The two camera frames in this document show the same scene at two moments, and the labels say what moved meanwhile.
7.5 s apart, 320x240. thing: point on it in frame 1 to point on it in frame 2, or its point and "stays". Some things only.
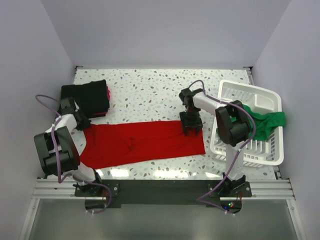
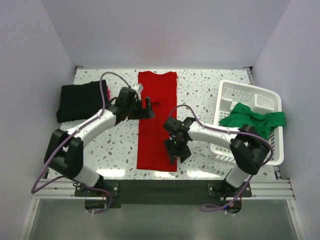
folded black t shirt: x=92 y=98 stays
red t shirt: x=108 y=144 to x=162 y=88
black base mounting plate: x=163 y=191 stays
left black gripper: x=86 y=123 to x=141 y=115
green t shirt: x=265 y=123 stays
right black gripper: x=197 y=124 to x=172 y=152
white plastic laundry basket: x=269 y=152 stays
